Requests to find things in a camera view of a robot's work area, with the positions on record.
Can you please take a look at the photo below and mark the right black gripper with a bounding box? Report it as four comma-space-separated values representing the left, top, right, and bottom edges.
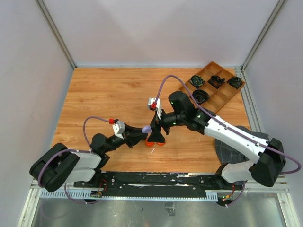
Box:
147, 107, 186, 143

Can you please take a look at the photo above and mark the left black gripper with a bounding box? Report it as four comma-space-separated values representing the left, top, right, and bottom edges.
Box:
104, 123, 148, 153

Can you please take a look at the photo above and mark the purple earbud case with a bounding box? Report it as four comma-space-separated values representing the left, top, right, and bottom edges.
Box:
142, 125, 152, 134

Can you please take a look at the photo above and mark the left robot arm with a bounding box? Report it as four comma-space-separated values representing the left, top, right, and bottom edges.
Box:
29, 121, 152, 192

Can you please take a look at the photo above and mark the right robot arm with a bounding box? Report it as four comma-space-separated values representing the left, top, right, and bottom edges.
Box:
147, 91, 286, 189

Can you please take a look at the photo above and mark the rolled dark belt lower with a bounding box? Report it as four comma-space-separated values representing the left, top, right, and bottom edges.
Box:
192, 89, 210, 105

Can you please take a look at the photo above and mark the rolled dark belt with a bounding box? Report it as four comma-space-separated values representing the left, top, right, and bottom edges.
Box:
228, 77, 242, 89
208, 75, 225, 89
192, 89, 210, 105

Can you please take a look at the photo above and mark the rolled green patterned belt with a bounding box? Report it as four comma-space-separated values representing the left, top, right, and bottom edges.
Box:
189, 75, 205, 88

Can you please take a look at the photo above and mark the wooden divided tray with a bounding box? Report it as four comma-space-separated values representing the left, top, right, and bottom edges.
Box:
178, 61, 245, 113

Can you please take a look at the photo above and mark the grey checked cloth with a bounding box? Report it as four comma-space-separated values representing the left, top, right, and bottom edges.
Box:
214, 125, 269, 165

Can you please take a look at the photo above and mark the rolled dark belt top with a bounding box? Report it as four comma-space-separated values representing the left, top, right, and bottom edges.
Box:
208, 75, 225, 89

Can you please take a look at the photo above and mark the rolled dark belt right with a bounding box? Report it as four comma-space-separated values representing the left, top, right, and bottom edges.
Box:
228, 77, 242, 89

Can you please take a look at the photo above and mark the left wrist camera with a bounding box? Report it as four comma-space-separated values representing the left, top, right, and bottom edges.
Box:
112, 121, 125, 139

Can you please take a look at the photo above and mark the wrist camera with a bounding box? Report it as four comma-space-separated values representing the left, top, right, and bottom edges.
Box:
147, 97, 162, 120
112, 121, 125, 139

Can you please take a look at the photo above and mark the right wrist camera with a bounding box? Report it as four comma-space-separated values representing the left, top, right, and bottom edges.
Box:
147, 97, 162, 120

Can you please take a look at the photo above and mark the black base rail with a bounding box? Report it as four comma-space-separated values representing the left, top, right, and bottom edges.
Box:
73, 171, 234, 199

